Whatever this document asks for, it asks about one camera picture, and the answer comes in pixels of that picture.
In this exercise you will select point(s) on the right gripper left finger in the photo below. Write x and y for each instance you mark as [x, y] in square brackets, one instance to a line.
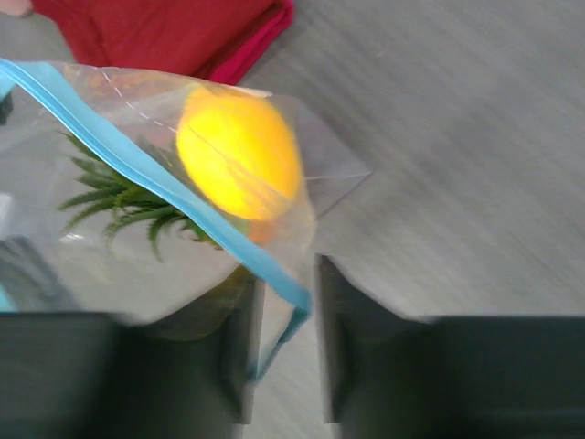
[66, 373]

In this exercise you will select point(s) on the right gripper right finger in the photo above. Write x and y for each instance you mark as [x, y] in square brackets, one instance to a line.
[387, 376]

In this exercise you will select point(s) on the toy pineapple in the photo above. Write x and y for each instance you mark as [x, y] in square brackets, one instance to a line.
[150, 103]

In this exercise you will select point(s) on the clear zip top bag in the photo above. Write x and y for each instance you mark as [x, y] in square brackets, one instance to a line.
[123, 276]

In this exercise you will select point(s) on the yellow toy lemon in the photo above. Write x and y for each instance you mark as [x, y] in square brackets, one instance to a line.
[239, 152]

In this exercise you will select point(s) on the red folded cloth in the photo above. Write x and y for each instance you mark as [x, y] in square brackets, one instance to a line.
[216, 40]

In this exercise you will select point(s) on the pink compartment tray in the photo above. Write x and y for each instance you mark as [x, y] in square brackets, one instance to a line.
[16, 8]

